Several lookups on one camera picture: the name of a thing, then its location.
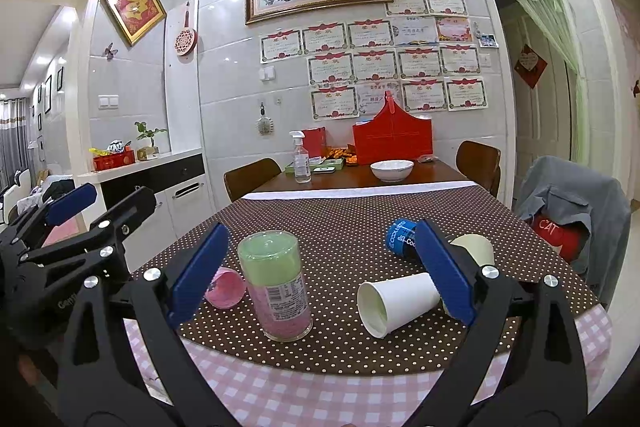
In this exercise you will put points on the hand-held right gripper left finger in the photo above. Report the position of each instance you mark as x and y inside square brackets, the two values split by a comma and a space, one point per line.
[197, 274]

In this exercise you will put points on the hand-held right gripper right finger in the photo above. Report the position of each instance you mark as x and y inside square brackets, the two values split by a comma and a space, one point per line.
[447, 274]

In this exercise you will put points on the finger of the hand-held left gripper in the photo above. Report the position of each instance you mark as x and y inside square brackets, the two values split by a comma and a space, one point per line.
[125, 212]
[72, 204]

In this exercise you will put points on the white paper cup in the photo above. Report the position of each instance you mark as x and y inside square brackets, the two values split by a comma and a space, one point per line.
[400, 299]

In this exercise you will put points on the cream paper cup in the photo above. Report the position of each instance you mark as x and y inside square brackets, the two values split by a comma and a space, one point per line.
[475, 249]

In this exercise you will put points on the blue printed cup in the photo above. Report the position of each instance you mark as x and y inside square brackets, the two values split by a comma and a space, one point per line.
[400, 237]

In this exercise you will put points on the green and pink glass cup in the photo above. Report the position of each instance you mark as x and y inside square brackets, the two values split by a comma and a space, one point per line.
[275, 287]

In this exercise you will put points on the pink cloth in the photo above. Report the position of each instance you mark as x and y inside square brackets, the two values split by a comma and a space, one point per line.
[62, 234]

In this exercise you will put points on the red gift box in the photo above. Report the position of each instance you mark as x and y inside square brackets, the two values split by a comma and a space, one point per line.
[114, 162]

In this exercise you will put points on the white and black cabinet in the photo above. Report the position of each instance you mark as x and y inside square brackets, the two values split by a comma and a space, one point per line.
[185, 207]

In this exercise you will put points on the potted green plant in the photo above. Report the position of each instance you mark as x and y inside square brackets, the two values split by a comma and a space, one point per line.
[150, 134]

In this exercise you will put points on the grey window curtain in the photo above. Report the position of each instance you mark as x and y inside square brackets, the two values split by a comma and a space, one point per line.
[12, 137]

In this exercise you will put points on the brown wooden chair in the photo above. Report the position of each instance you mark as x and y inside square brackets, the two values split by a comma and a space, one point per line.
[477, 159]
[250, 179]

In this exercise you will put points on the red pillow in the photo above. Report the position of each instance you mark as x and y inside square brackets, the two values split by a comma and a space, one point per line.
[555, 232]

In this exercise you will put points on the white bowl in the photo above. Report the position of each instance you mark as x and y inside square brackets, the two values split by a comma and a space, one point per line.
[392, 171]

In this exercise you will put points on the brown polka dot cloth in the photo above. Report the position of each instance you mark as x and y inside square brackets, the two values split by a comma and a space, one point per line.
[325, 227]

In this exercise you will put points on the clear spray bottle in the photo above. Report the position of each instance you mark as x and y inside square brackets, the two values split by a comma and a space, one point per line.
[301, 164]

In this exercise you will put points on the orange snack packets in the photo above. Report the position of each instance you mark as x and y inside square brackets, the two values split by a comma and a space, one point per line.
[342, 154]

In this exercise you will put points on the pink checked tablecloth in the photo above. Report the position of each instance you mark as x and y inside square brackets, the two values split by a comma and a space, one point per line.
[300, 397]

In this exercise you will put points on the green tray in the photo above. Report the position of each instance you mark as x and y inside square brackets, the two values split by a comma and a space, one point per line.
[320, 168]

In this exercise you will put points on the hanging brush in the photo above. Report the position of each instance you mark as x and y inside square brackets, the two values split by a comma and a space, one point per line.
[264, 126]

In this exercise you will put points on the grey jacket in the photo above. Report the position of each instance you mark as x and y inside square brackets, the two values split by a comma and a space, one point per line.
[600, 202]

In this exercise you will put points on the white door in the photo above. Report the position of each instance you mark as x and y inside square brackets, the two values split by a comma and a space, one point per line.
[540, 132]

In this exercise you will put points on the red paper bag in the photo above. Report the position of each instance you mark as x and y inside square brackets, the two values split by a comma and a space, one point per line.
[314, 142]

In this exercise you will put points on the red and gold framed picture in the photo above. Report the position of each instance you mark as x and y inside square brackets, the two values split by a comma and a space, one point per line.
[132, 6]

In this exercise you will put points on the red diamond door decoration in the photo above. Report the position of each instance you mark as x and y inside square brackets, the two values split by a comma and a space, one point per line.
[530, 66]

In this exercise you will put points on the green sheer curtain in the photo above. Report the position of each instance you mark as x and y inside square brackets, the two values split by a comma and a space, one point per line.
[560, 22]

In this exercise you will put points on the double wall switch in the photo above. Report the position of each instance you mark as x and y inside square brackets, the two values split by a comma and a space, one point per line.
[108, 101]

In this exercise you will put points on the butterfly wall decoration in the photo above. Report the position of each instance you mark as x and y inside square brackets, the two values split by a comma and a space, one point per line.
[111, 52]

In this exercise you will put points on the round carved wall ornament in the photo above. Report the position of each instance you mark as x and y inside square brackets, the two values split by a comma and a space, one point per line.
[185, 42]

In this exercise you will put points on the white wall switch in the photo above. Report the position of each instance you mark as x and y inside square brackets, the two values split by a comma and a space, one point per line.
[485, 61]
[267, 73]

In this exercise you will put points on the group of wall certificates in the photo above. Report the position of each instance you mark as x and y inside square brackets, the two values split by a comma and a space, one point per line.
[375, 62]

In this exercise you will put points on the small wall photo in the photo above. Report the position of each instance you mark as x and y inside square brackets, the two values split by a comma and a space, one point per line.
[487, 41]

